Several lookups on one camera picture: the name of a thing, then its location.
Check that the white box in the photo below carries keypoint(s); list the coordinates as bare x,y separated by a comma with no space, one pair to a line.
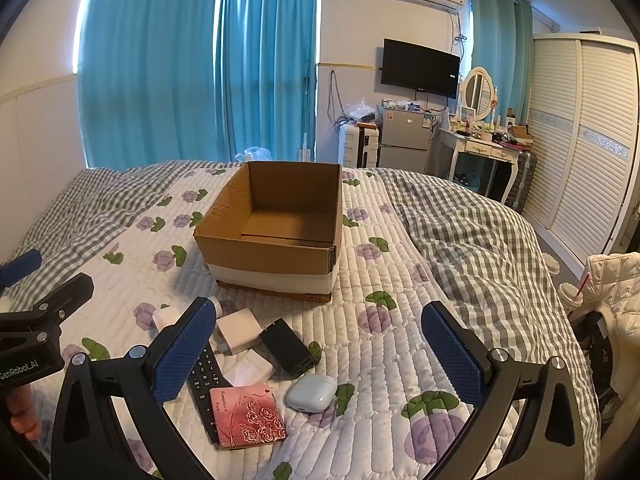
247,370

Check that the white quilted jacket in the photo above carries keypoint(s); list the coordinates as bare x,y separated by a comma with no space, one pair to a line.
615,300

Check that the pale blue earbuds case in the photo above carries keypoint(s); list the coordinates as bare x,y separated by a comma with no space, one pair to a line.
310,392

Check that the white square charger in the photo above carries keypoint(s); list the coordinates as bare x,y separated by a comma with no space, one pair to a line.
235,332

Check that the clear plastic bag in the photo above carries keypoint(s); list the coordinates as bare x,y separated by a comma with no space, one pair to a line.
360,110

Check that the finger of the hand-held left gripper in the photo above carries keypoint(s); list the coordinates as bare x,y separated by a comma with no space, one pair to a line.
22,262
70,292

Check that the cardboard box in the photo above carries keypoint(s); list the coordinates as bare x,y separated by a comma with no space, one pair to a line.
280,260

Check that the teal storage basket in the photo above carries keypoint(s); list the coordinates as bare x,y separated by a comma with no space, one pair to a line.
465,178

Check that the silver suitcase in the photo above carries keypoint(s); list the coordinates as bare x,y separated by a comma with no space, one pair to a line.
525,175

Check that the white louvred wardrobe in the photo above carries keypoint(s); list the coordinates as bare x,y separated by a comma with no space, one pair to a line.
580,135

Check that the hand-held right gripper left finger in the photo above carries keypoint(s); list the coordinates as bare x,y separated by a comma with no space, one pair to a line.
185,350

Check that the black remote control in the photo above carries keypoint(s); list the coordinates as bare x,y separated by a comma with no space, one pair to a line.
205,375

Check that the white plastic bag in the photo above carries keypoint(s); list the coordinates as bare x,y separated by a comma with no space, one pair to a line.
255,154

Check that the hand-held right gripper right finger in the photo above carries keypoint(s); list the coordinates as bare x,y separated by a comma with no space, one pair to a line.
450,355

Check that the grey checked blanket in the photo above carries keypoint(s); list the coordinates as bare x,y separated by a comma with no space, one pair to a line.
475,260

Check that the wide blue curtain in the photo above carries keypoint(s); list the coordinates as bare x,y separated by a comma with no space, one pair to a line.
150,60

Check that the white dressing table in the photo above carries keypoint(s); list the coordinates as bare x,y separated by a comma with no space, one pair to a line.
480,149

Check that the oval white mirror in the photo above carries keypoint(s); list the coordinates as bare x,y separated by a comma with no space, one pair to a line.
477,92

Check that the black charger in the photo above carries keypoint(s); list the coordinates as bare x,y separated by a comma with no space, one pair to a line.
285,347

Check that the black wall television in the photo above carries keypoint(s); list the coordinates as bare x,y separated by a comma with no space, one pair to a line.
420,67

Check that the cup with red straw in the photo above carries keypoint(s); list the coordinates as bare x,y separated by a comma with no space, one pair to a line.
570,297

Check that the group of cosmetic bottles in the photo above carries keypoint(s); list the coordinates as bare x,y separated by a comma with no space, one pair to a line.
480,127

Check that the silver fridge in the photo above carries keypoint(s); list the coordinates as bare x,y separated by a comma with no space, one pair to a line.
405,135

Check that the narrow blue curtain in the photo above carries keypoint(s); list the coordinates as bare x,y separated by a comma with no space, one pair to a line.
500,30

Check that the person's left hand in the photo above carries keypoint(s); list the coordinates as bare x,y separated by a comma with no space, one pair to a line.
22,415

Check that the white suitcase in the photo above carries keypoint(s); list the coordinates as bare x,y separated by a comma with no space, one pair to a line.
357,147

